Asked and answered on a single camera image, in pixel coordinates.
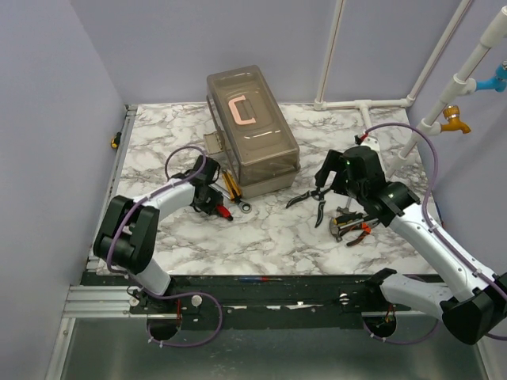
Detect red black handled tool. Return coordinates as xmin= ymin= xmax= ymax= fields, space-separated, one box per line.
xmin=215 ymin=204 xmax=234 ymax=221

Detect black handled pruning shears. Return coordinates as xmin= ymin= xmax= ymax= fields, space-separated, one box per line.
xmin=285 ymin=184 xmax=334 ymax=230

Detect translucent brown tool box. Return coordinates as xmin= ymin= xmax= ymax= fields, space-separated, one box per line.
xmin=207 ymin=65 xmax=300 ymax=199

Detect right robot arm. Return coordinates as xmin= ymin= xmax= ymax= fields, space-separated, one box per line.
xmin=314 ymin=146 xmax=506 ymax=345

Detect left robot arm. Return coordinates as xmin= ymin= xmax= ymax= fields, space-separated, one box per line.
xmin=93 ymin=155 xmax=223 ymax=313

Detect yellow utility knife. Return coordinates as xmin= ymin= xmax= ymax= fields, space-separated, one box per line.
xmin=222 ymin=169 xmax=242 ymax=203

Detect silver ratchet combination wrench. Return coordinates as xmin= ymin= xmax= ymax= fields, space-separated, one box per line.
xmin=211 ymin=183 xmax=252 ymax=214

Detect orange black needle-nose pliers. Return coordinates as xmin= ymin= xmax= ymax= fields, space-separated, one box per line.
xmin=346 ymin=221 xmax=379 ymax=247

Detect yellow black claw hammer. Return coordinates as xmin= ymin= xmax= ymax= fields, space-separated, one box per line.
xmin=329 ymin=212 xmax=379 ymax=242

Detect yellow black screwdriver at edge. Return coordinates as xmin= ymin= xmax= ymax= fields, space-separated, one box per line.
xmin=110 ymin=132 xmax=122 ymax=150

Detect yellow brass tap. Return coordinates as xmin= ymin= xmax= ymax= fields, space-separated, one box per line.
xmin=440 ymin=104 xmax=471 ymax=134

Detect blue pipe fitting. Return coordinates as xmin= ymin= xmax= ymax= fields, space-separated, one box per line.
xmin=475 ymin=60 xmax=507 ymax=93

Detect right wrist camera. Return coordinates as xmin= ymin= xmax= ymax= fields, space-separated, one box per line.
xmin=354 ymin=133 xmax=379 ymax=150

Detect small black-handled ball hammer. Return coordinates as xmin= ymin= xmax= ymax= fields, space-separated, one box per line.
xmin=336 ymin=197 xmax=355 ymax=215

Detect black mounting rail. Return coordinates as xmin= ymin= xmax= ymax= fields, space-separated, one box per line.
xmin=81 ymin=272 xmax=409 ymax=338

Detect white pvc pipe frame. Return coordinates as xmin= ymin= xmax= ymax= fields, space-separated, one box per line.
xmin=314 ymin=0 xmax=507 ymax=179

